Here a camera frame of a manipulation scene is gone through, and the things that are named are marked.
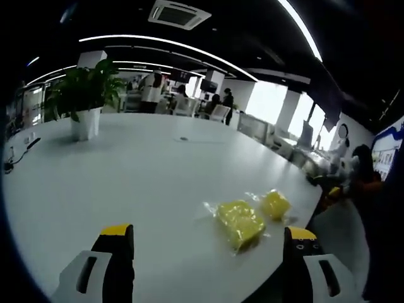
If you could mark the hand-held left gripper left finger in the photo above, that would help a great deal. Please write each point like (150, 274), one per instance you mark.
(116, 265)

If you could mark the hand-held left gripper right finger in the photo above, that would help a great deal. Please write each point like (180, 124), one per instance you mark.
(303, 262)

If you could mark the small yellow silicone block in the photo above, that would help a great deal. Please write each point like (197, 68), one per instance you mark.
(275, 203)

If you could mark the large yellow silicone block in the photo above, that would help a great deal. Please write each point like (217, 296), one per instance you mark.
(240, 222)

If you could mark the white plant pot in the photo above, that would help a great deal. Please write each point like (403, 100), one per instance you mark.
(85, 123)

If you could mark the black power strip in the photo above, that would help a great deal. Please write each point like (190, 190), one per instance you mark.
(33, 143)

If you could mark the white office chair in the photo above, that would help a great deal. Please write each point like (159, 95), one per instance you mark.
(220, 113)
(184, 107)

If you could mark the green potted plant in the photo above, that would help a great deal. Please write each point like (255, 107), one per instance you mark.
(85, 88)

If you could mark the ceiling air conditioner vent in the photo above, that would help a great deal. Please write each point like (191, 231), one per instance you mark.
(178, 14)

